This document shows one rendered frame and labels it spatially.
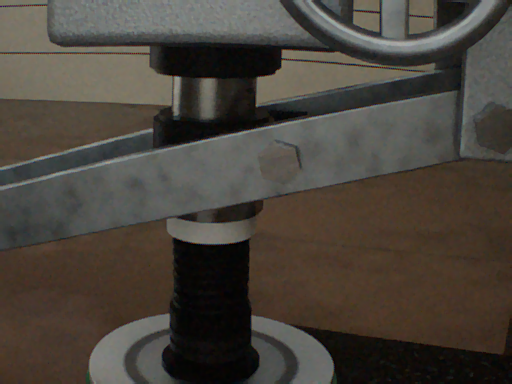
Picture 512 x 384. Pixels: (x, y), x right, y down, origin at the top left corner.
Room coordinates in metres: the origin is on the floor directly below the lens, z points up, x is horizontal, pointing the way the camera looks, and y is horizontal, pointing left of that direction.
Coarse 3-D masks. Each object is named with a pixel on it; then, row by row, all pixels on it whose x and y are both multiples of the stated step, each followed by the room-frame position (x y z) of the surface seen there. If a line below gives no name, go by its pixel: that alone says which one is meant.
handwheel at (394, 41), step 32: (288, 0) 0.40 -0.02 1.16; (384, 0) 0.39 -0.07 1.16; (480, 0) 0.39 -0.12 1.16; (320, 32) 0.39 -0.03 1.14; (352, 32) 0.39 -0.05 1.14; (384, 32) 0.39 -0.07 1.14; (448, 32) 0.39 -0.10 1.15; (480, 32) 0.39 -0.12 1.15; (384, 64) 0.40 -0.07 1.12; (416, 64) 0.39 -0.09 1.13
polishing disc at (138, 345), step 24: (120, 336) 0.60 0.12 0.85; (144, 336) 0.61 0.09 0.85; (168, 336) 0.61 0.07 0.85; (264, 336) 0.62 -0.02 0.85; (288, 336) 0.62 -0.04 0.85; (96, 360) 0.55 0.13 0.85; (120, 360) 0.56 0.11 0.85; (144, 360) 0.56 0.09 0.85; (264, 360) 0.57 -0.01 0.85; (288, 360) 0.57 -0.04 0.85; (312, 360) 0.57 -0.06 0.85
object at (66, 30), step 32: (64, 0) 0.46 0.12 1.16; (96, 0) 0.46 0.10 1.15; (128, 0) 0.46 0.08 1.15; (160, 0) 0.46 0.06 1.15; (192, 0) 0.46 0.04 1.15; (224, 0) 0.45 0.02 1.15; (256, 0) 0.45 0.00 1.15; (320, 0) 0.45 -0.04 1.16; (352, 0) 0.46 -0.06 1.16; (64, 32) 0.46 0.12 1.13; (96, 32) 0.46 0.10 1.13; (128, 32) 0.46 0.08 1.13; (160, 32) 0.46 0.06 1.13; (192, 32) 0.46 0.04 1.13; (224, 32) 0.45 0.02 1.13; (256, 32) 0.45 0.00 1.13; (288, 32) 0.45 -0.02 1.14; (160, 64) 0.53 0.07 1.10; (192, 64) 0.52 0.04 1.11; (224, 64) 0.52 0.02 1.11; (256, 64) 0.53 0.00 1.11
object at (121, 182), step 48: (336, 96) 0.60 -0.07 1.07; (384, 96) 0.60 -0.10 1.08; (432, 96) 0.49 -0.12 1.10; (96, 144) 0.63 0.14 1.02; (144, 144) 0.62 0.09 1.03; (192, 144) 0.50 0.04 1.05; (240, 144) 0.50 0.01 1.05; (288, 144) 0.50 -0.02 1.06; (336, 144) 0.49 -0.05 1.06; (384, 144) 0.49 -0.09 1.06; (432, 144) 0.49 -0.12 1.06; (480, 144) 0.45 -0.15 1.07; (0, 192) 0.52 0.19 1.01; (48, 192) 0.52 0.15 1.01; (96, 192) 0.51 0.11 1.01; (144, 192) 0.51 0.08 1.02; (192, 192) 0.50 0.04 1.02; (240, 192) 0.50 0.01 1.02; (288, 192) 0.50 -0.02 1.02; (0, 240) 0.52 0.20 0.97; (48, 240) 0.52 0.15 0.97
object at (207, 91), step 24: (192, 96) 0.54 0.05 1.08; (216, 96) 0.53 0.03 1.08; (240, 96) 0.54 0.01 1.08; (168, 120) 0.54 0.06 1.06; (192, 120) 0.53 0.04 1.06; (216, 120) 0.53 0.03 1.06; (240, 120) 0.53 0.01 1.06; (264, 120) 0.55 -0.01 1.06; (168, 144) 0.53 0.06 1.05; (192, 216) 0.53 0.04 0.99; (216, 216) 0.53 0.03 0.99; (240, 216) 0.53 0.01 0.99
